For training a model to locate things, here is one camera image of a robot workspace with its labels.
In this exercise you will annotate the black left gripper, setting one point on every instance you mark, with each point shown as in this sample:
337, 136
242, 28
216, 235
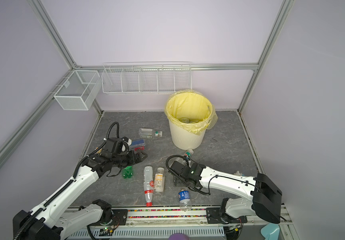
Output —
133, 160

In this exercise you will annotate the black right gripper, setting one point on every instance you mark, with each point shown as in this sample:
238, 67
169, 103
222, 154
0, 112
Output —
179, 182

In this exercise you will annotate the clear square bottle green cap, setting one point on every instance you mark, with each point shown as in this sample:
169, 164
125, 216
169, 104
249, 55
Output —
188, 154

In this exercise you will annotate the clear bottle blue cap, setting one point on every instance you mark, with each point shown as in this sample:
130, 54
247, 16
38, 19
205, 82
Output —
184, 200

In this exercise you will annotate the clear bottle red cap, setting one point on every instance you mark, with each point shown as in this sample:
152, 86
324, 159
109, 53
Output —
148, 185

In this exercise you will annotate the clear bottle white green cap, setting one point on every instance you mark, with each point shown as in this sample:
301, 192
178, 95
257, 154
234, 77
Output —
188, 121

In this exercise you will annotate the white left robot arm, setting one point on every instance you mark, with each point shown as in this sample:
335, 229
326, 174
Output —
43, 222

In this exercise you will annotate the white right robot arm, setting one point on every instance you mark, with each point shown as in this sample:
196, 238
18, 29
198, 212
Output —
257, 196

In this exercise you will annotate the white ribbed trash bin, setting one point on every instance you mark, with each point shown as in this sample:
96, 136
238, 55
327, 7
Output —
184, 139

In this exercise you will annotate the yellow bin liner bag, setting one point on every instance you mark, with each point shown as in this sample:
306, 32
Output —
193, 105

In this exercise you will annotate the small bottle blue red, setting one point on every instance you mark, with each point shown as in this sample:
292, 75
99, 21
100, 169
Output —
137, 145

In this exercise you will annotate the white bottle orange label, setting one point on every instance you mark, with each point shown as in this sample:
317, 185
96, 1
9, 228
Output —
159, 180

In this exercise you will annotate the clear bottle far green cap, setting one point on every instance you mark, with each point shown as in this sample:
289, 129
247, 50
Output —
147, 133

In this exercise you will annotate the purple object bottom edge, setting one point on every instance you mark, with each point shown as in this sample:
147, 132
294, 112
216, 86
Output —
179, 236

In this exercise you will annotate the white mesh box basket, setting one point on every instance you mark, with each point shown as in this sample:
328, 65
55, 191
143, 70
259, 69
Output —
79, 90

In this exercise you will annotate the light blue object corner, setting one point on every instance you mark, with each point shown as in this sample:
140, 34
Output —
270, 231

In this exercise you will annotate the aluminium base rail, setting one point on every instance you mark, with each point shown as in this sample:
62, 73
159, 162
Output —
205, 222

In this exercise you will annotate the white wire shelf basket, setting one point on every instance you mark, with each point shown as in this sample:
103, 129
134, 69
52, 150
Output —
146, 78

